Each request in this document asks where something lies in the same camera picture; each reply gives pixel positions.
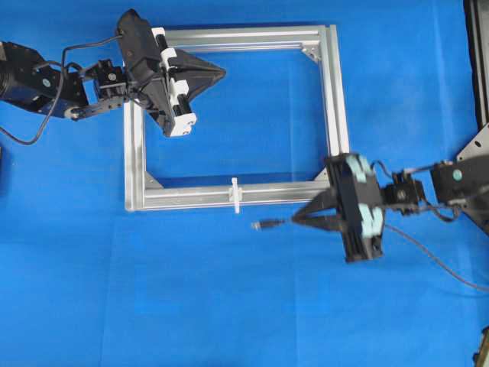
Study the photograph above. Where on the right gripper teal pads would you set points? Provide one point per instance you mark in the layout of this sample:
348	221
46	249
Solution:
356	248

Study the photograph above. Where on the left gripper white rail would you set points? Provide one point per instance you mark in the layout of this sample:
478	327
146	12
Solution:
166	99

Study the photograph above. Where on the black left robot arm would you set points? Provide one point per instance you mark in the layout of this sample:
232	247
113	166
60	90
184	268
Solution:
49	88

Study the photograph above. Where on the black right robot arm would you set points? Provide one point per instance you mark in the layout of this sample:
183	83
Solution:
461	187

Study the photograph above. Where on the yellowish object bottom right corner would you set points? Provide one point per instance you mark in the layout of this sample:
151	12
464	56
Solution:
480	358

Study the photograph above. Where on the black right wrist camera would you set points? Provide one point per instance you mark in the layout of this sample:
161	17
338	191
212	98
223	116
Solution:
362	201

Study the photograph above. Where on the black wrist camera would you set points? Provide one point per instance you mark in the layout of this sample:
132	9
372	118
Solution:
362	201
138	47

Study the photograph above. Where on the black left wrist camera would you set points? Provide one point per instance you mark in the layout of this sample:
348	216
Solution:
138	47

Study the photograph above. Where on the white string loop holder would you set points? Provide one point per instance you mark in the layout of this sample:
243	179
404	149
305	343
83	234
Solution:
235	195

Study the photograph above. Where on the silver aluminium extrusion frame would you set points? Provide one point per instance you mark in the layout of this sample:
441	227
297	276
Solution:
318	42

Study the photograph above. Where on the black metal stand frame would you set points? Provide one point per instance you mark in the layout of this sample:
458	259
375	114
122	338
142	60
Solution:
476	18

